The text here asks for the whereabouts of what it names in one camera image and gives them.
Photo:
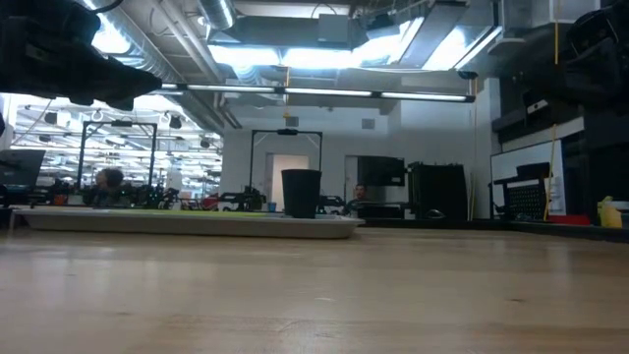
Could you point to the person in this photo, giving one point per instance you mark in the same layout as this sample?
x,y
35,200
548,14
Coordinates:
x,y
110,179
360,193

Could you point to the black frame station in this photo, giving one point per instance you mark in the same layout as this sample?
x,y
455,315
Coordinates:
x,y
82,147
287,132

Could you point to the dark plastic cup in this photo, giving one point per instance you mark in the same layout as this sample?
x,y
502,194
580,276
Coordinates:
x,y
301,194

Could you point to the lime green plate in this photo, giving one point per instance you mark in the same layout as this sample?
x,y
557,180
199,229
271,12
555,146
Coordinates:
x,y
196,213

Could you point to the yellow squeeze bottle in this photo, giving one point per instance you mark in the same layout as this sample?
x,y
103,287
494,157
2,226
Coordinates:
x,y
609,214

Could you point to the black overhead light bar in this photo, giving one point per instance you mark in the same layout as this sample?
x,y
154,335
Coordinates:
x,y
324,91

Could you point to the black pegboard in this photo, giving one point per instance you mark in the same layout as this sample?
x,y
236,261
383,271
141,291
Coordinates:
x,y
526,199

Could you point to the black computer mouse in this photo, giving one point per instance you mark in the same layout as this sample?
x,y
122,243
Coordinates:
x,y
435,214

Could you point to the silver ventilation duct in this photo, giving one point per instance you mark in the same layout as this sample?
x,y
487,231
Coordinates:
x,y
218,12

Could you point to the black cabinet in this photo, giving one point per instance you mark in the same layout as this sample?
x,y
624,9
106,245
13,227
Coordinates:
x,y
437,189

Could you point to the whiteboard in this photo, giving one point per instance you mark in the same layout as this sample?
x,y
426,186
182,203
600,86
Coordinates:
x,y
506,164

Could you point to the black wall monitor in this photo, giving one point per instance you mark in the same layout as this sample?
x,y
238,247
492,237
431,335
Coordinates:
x,y
381,171

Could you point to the red tool case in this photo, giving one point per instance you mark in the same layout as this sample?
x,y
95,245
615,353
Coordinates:
x,y
567,220

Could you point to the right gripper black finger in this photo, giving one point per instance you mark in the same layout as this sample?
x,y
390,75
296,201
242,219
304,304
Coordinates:
x,y
513,122

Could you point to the grey plastic tray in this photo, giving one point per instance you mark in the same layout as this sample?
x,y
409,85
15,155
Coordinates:
x,y
196,227

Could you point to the black computer monitor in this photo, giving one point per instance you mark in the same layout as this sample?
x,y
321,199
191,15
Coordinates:
x,y
19,167

